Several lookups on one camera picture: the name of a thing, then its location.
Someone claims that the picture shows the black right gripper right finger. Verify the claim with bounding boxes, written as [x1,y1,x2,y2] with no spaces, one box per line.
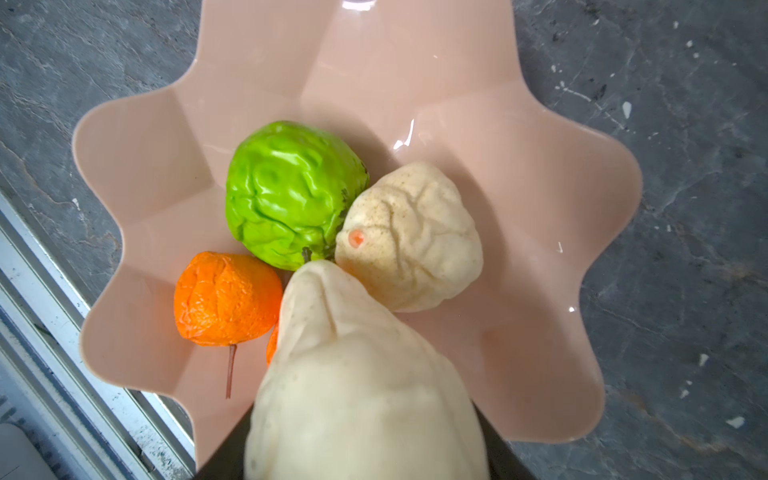
[474,404,537,480]

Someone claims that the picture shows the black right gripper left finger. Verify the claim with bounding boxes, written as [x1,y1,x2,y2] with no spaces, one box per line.
[192,408,253,480]

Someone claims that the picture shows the beige fake fruit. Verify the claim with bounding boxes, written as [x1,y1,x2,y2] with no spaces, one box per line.
[334,163,484,313]
[244,261,490,479]

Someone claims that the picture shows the orange fake fruit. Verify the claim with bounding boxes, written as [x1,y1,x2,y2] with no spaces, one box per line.
[266,324,279,365]
[174,251,283,399]

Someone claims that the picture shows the green fake fruit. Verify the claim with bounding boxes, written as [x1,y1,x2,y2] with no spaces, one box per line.
[225,121,370,271]

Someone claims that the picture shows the pink scalloped plate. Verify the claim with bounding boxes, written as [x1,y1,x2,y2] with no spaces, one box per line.
[73,1,642,462]

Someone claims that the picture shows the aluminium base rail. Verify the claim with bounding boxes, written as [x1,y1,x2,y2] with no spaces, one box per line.
[1,195,195,479]

